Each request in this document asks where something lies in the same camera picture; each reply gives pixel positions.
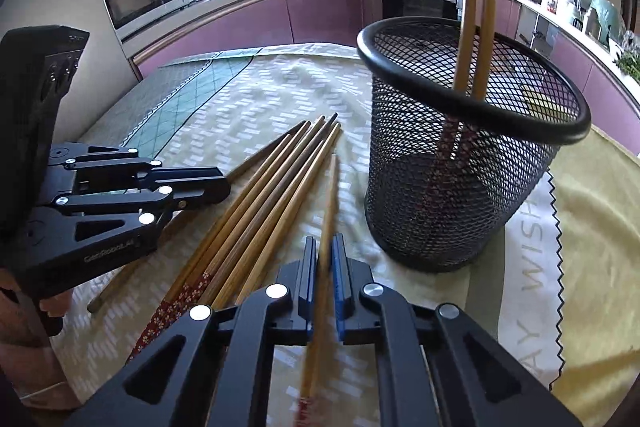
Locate person's left forearm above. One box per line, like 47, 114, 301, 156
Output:
0, 344, 83, 413

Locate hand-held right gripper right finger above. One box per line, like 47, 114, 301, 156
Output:
331, 233, 583, 427

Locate person's left hand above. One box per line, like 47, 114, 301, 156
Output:
0, 289, 66, 350

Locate yellow-green cloth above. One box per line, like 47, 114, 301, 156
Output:
547, 122, 640, 427

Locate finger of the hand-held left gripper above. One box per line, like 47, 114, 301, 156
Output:
30, 179, 233, 245
49, 144, 227, 194

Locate leafy green vegetables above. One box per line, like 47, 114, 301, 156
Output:
616, 42, 640, 80

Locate beige green patterned tablecloth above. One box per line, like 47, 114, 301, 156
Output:
50, 42, 566, 427

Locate black mesh utensil holder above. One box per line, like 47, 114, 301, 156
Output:
356, 17, 592, 274

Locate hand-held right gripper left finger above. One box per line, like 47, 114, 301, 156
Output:
65, 236, 321, 427

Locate purple kitchen cabinets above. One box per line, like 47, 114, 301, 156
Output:
132, 0, 640, 158

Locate bunch of wooden chopsticks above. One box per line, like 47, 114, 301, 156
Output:
86, 112, 346, 364

